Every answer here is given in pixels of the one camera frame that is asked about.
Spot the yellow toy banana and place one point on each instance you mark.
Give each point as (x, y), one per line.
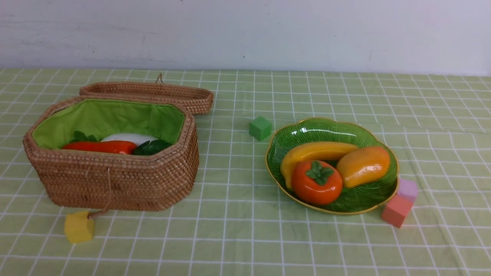
(323, 151)

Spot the orange toy persimmon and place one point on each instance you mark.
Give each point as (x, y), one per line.
(316, 182)

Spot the yellow orange toy mango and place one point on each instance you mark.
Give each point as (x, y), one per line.
(363, 166)

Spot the orange toy carrot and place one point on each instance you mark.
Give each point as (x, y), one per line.
(120, 147)

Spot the white toy radish with leaves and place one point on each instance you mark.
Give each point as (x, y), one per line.
(135, 138)

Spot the green foam cube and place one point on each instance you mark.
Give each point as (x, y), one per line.
(260, 128)

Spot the woven wicker basket lid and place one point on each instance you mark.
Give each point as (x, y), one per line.
(192, 99)

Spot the woven wicker basket green lining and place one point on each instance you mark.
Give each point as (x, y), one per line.
(96, 180)

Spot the green glass leaf plate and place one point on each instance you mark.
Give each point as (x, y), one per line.
(361, 199)

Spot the orange foam cube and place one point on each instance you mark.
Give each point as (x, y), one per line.
(396, 210)

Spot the pink foam cube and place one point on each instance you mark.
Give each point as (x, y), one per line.
(408, 189)

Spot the yellow foam cube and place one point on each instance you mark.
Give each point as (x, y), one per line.
(78, 227)

